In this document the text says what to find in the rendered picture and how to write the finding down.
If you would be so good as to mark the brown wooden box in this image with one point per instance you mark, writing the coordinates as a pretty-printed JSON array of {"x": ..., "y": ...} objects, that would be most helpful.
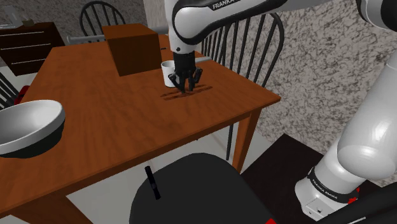
[{"x": 133, "y": 49}]

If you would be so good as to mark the white bowl with black outside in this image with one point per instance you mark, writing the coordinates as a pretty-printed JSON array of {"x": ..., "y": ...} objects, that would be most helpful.
[{"x": 28, "y": 124}]

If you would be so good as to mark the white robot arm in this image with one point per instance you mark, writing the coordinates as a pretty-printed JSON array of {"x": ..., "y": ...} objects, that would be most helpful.
[{"x": 366, "y": 136}]

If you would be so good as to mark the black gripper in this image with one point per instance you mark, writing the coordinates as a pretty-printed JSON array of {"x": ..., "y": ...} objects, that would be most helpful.
[{"x": 184, "y": 62}]

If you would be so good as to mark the white cup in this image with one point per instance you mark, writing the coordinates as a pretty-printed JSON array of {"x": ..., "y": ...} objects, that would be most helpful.
[{"x": 167, "y": 76}]

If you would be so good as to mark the dark robot stand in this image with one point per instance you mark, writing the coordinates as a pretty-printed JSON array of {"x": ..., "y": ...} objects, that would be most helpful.
[{"x": 276, "y": 173}]

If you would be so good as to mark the dark chest of drawers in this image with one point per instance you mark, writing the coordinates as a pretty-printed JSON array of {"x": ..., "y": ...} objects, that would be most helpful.
[{"x": 28, "y": 49}]

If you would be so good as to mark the brown wooden table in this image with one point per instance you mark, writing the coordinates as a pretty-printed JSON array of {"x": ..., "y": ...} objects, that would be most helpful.
[{"x": 108, "y": 118}]

